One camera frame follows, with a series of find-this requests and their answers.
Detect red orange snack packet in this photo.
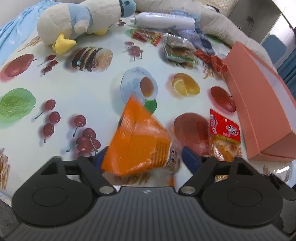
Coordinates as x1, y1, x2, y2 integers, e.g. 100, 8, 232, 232
209, 108, 241, 183

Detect pink cardboard box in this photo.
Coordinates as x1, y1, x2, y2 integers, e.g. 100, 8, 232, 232
224, 42, 295, 162

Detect dark red foil snack packet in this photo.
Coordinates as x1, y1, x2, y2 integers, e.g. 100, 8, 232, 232
193, 49, 228, 74

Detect clear green snack packet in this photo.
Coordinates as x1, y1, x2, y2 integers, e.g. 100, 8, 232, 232
162, 33, 199, 65

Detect blue patterned plastic bag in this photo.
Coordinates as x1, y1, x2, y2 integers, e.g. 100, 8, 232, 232
171, 9, 215, 55

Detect small red yellow snack packet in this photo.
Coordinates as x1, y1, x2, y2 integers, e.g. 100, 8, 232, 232
130, 29, 162, 46

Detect blue chair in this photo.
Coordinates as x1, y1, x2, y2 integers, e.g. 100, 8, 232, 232
261, 35, 287, 64

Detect white blue plush duck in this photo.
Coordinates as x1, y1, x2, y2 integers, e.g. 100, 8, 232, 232
37, 0, 137, 55

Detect grey blanket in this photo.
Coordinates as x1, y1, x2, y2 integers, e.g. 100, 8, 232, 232
136, 0, 276, 70

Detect light blue cloth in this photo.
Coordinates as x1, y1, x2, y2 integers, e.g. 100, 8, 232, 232
1, 1, 59, 65

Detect white spray bottle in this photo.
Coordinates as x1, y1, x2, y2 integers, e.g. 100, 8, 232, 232
130, 12, 195, 30

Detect grey shelf cabinet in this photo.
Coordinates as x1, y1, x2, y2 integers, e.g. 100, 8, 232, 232
229, 0, 281, 43

